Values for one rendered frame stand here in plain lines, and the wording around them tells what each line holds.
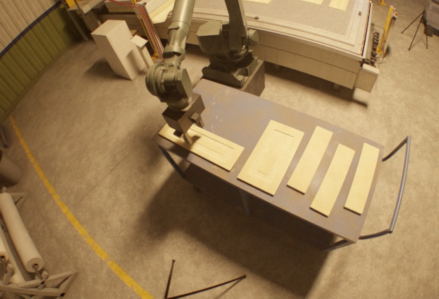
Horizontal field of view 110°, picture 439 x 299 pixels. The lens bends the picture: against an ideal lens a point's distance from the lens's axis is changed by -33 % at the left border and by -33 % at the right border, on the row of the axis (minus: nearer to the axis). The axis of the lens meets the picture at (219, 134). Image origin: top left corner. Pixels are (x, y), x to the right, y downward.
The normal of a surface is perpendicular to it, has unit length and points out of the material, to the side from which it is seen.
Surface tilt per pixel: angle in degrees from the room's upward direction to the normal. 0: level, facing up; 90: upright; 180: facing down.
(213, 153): 11
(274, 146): 0
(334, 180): 0
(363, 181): 0
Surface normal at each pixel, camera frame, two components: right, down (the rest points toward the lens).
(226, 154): -0.01, -0.46
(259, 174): -0.29, -0.37
